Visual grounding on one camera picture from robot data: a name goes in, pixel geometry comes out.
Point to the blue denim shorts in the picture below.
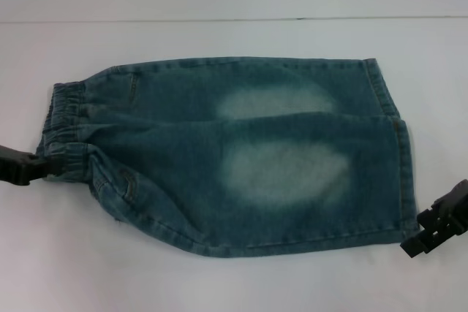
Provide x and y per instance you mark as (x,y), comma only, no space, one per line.
(234,166)

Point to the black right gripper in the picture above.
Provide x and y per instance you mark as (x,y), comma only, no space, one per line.
(453,197)

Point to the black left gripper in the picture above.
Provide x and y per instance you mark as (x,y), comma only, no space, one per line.
(12,166)

